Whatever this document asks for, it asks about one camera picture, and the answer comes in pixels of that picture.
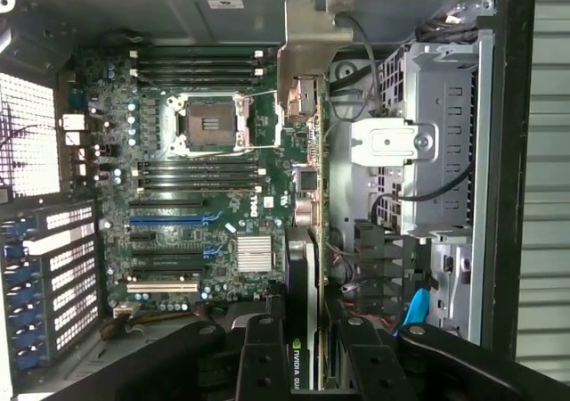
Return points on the black RAM slot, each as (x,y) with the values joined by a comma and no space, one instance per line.
(200,182)
(200,167)
(196,75)
(196,55)

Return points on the silver disk bay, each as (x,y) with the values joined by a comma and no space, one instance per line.
(458,285)

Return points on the green Dell motherboard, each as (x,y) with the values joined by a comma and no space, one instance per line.
(222,240)

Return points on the CPU socket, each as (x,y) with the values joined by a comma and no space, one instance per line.
(209,125)

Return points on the silver chipset heatsink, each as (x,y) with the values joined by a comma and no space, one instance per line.
(254,253)

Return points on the white expansion slot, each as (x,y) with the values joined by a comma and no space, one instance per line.
(162,286)

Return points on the silver perforated drive cage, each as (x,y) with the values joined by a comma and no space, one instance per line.
(445,107)

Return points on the black open PC case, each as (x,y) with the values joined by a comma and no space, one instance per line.
(512,151)

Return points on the blue expansion card retainer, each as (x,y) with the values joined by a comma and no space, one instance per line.
(18,285)

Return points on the thin metal locking lever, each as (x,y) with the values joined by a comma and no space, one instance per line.
(263,93)
(249,148)

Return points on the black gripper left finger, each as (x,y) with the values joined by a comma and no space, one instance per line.
(263,361)

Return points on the blue expansion slot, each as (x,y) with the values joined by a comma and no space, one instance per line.
(167,221)

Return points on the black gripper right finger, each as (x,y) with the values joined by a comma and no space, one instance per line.
(378,365)

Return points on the metal socket cover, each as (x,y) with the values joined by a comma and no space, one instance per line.
(245,122)

